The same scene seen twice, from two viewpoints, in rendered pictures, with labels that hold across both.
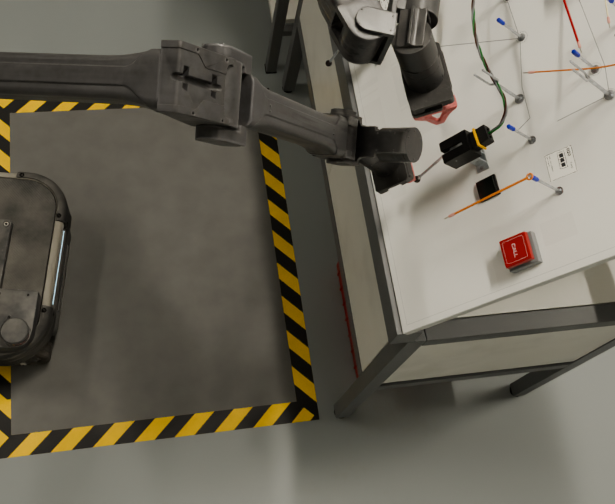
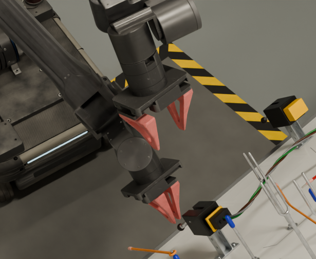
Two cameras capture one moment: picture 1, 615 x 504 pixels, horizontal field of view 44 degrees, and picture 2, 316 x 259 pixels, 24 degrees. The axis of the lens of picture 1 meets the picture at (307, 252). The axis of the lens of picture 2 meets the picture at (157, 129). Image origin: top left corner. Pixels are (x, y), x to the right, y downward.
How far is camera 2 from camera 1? 94 cm
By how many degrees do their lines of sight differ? 36
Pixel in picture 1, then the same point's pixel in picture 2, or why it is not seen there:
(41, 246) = (61, 125)
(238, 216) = not seen: hidden behind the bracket
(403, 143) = (119, 140)
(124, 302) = (84, 219)
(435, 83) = (138, 90)
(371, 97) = (263, 168)
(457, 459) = not seen: outside the picture
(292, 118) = (2, 13)
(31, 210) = not seen: hidden behind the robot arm
